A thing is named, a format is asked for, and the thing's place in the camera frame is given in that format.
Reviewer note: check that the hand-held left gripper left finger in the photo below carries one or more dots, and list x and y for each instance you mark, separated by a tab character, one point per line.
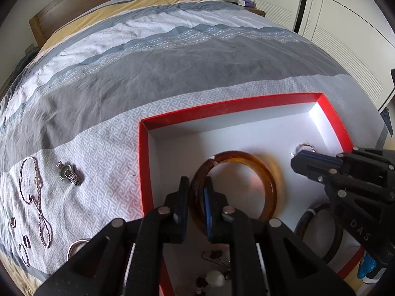
182	203

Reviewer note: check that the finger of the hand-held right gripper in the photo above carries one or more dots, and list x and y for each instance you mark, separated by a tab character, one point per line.
311	157
330	174

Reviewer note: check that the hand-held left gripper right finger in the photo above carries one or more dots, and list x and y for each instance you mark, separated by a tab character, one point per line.
207	209

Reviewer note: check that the amber bangle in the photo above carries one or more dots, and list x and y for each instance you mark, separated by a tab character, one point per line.
262	172

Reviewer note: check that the red cardboard box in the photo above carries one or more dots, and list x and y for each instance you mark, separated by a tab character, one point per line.
216	135

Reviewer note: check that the dark bangle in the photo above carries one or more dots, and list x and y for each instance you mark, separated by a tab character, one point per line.
304	219

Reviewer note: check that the silver bangle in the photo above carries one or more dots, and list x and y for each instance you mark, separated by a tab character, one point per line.
72	246

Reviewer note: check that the silver wristwatch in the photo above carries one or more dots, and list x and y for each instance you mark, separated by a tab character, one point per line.
65	170

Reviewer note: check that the striped grey bed blanket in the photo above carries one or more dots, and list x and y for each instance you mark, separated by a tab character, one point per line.
185	67

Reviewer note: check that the white wardrobe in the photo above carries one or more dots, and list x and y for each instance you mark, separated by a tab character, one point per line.
339	12

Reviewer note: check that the wooden nightstand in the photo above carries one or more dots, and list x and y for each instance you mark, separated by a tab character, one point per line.
257	12

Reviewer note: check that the purple tissue box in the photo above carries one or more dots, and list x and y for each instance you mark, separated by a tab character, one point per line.
247	3

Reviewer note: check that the thin silver hoop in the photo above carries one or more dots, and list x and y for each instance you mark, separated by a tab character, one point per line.
20	248

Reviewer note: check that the wooden headboard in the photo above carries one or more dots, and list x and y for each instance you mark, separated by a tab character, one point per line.
92	0

